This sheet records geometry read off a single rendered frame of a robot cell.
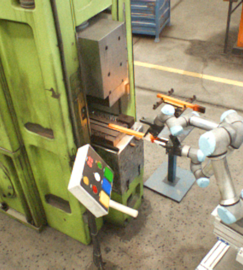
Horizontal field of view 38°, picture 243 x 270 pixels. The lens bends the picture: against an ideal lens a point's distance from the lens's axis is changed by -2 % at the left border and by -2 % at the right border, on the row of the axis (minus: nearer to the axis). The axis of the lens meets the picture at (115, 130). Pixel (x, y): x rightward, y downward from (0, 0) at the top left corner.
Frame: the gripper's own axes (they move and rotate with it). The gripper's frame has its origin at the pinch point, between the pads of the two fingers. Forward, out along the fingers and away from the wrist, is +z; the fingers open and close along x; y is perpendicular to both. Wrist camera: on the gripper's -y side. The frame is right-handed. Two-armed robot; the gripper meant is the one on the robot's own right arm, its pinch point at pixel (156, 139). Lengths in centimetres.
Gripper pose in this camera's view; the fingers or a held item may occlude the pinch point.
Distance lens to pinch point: 250.6
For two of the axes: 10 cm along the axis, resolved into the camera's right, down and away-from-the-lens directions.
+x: 5.1, -5.7, 6.4
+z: -8.6, -2.7, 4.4
